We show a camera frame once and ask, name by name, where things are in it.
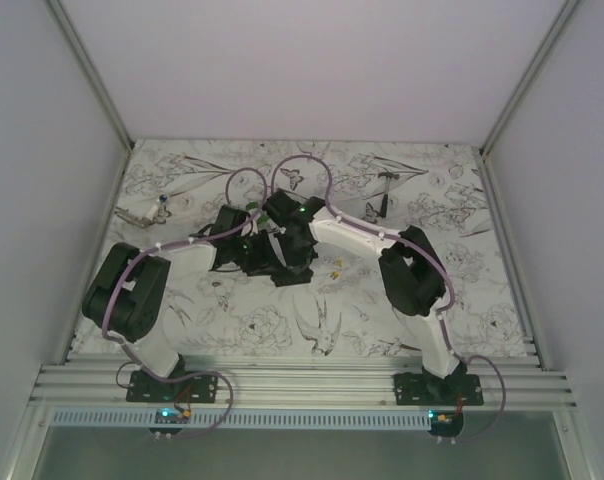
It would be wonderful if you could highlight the grey slotted cable duct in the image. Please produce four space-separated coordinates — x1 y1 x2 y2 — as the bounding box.
50 407 430 431

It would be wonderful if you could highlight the right controller board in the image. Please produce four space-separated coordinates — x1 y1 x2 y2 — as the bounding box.
428 410 464 444

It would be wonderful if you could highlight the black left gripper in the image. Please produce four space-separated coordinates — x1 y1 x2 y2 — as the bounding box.
231 231 285 278

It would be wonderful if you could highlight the black fuse box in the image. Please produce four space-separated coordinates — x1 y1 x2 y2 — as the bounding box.
270 268 313 288

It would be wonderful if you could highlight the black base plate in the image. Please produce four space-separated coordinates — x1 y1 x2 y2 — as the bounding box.
392 372 484 407
126 367 218 404

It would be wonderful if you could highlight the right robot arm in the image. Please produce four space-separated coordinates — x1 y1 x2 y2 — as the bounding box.
263 190 461 405

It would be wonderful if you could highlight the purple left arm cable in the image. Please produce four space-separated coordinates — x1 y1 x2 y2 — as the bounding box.
101 167 268 441

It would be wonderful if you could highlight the left controller board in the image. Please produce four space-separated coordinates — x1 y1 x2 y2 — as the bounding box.
149 407 190 441

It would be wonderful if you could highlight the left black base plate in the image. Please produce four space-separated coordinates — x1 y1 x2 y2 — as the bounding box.
126 367 218 404

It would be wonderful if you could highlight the small hammer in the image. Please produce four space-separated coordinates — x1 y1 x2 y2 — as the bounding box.
378 172 397 218

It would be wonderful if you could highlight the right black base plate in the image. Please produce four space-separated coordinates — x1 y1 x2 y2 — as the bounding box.
392 372 484 407

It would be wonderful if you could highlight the metal clamp tool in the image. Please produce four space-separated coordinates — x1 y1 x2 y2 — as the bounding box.
115 205 172 229

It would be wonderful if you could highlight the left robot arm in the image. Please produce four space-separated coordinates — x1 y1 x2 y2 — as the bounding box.
81 205 262 402

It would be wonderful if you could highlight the controller board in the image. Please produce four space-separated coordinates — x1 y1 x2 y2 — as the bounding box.
428 410 464 444
149 407 190 441

